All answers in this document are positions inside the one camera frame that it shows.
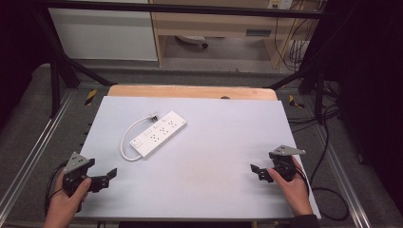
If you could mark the person's right hand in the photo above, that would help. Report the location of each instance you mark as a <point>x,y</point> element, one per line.
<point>293,190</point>

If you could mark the light wooden desk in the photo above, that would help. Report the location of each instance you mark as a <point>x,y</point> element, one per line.
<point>218,28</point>

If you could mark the black metal frame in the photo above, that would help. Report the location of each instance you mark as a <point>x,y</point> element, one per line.
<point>57,72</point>

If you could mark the white cabinet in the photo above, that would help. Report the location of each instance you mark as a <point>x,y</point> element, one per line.
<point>101,31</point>

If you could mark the aluminium floor rail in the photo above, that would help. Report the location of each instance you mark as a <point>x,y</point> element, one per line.
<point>31,152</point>
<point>343,177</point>

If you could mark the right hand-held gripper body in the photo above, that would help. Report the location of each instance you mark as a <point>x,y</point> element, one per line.
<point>283,161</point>

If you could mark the wooden table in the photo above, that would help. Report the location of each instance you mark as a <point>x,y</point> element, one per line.
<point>190,91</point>

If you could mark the white power strip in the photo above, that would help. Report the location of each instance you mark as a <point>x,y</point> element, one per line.
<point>158,134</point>

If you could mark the white chair base with caster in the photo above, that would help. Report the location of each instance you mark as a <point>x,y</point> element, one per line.
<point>194,40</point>

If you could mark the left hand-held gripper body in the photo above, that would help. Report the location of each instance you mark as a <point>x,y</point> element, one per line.
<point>76,164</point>

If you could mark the person's left hand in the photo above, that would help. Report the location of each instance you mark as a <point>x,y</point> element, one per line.
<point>65,202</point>

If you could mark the white wall outlet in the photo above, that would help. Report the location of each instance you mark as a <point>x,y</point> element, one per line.
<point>280,3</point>

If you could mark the yellow black tape strip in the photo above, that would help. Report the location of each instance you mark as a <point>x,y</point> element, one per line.
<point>90,97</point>
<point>295,102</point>

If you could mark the white power plug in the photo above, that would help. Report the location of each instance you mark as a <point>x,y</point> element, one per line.
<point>153,117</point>

